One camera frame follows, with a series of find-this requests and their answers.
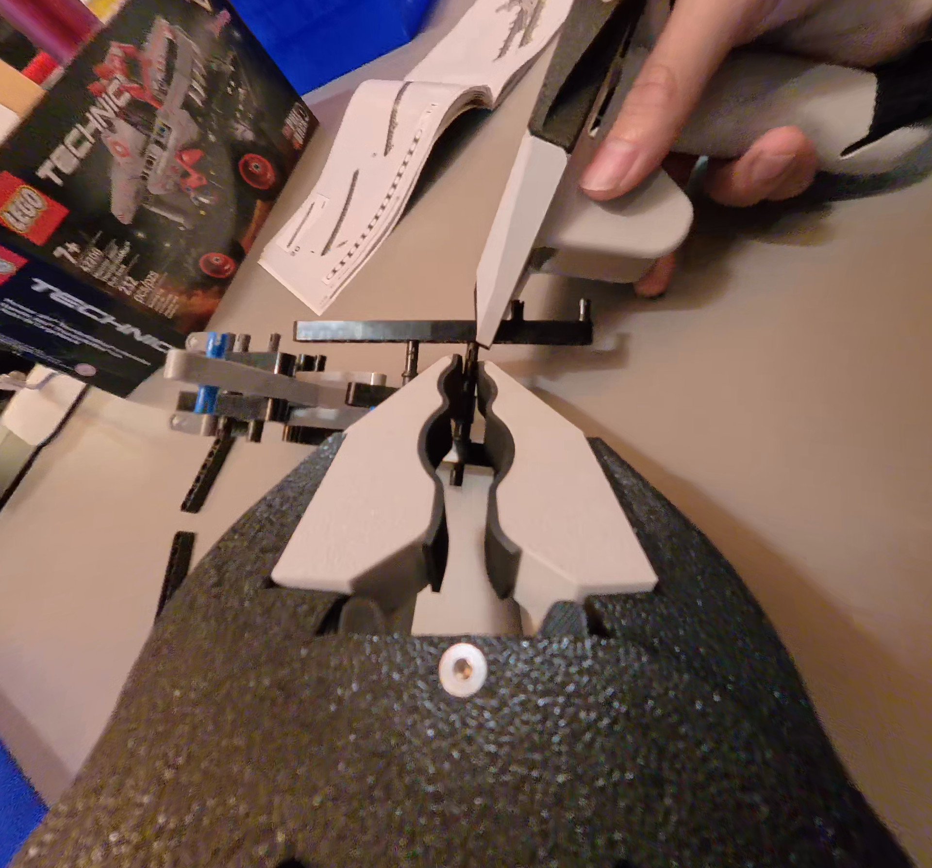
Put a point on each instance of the white stand base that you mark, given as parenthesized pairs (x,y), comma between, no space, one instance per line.
(36,409)

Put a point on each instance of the white instruction booklet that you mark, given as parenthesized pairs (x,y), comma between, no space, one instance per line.
(378,155)

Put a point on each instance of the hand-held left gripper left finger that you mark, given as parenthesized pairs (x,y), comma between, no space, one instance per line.
(342,519)

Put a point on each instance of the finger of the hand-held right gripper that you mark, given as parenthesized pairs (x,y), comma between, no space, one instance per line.
(520,227)

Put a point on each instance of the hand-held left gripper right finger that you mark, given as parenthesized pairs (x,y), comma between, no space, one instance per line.
(575,519)

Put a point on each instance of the short black brick beam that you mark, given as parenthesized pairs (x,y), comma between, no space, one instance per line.
(176,569)

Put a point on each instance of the maroon tumbler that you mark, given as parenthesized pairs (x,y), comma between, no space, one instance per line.
(36,2)

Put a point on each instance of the long black pinned brick beam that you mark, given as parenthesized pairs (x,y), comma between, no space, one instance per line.
(364,331)

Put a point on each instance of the black toy set box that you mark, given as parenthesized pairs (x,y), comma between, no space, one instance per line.
(145,155)

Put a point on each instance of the medium black brick beam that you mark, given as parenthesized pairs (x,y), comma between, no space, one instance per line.
(207,471)

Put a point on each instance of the blue divided bin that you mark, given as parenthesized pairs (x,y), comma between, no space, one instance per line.
(327,2)

